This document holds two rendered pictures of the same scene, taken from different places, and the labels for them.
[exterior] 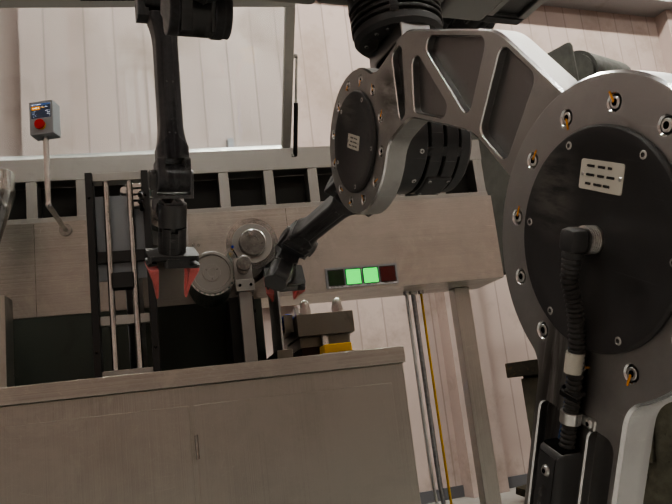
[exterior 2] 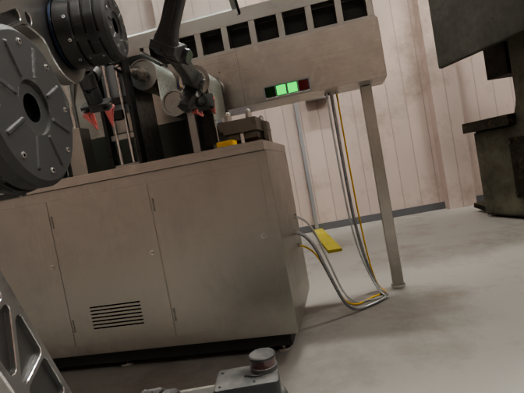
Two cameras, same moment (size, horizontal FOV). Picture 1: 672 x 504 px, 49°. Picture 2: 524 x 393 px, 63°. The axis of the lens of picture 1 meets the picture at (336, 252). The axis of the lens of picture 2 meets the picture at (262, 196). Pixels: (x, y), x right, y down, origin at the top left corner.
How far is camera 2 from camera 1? 81 cm
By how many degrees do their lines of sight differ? 27
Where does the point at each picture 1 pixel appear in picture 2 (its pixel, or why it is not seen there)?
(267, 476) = (191, 218)
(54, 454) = (87, 210)
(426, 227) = (329, 48)
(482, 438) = (380, 183)
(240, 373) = (168, 164)
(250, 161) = (212, 23)
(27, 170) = not seen: hidden behind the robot
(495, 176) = not seen: outside the picture
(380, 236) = (298, 60)
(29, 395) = (69, 182)
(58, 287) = not seen: hidden behind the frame
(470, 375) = (372, 144)
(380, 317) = (384, 100)
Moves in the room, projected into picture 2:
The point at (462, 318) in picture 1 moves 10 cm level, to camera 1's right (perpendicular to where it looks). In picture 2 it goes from (366, 107) to (384, 102)
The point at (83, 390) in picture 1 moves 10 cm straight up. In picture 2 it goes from (92, 178) to (87, 155)
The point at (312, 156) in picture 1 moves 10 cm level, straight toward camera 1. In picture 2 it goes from (250, 12) to (242, 6)
